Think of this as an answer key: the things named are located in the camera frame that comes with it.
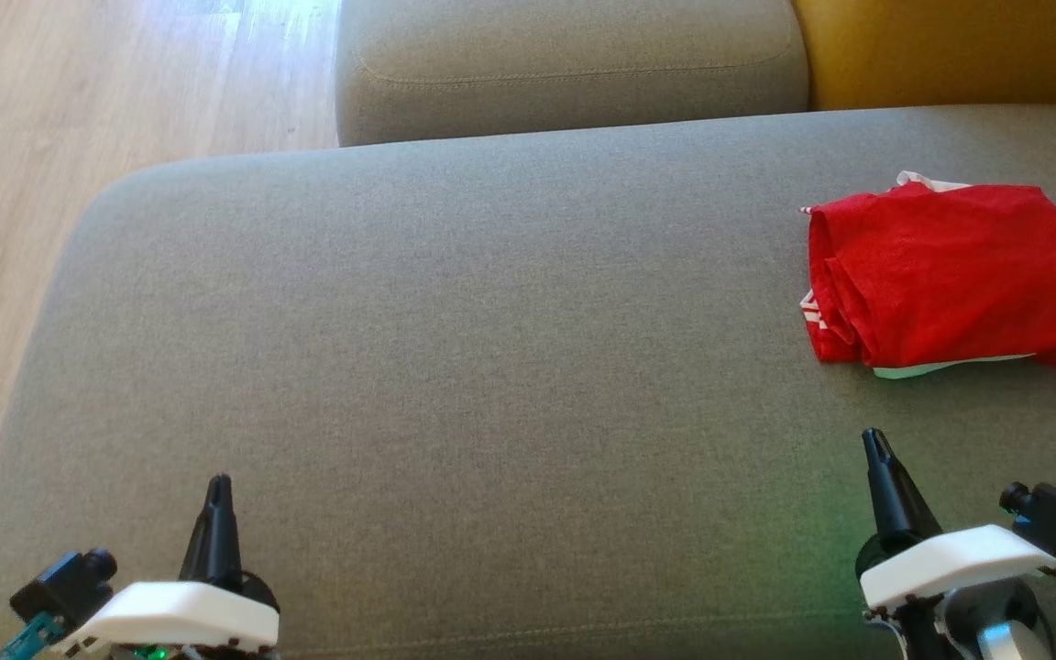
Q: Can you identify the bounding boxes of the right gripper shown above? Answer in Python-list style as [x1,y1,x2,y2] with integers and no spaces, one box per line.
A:
[855,428,1056,615]

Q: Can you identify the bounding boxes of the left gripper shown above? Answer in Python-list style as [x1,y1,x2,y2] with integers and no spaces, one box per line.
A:
[56,474,280,660]

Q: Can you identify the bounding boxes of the red garment with striped trim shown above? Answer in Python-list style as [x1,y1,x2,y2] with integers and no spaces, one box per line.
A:
[801,181,1056,369]

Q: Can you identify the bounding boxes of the large grey sofa seat cushion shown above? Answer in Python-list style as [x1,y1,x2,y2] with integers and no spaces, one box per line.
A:
[0,104,1056,660]

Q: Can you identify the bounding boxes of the yellow sofa backrest cushion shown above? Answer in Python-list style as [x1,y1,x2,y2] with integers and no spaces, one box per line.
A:
[792,0,1056,113]

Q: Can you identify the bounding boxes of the left arm cable teal plug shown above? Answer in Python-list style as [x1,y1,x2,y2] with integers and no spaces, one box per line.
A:
[0,610,66,660]

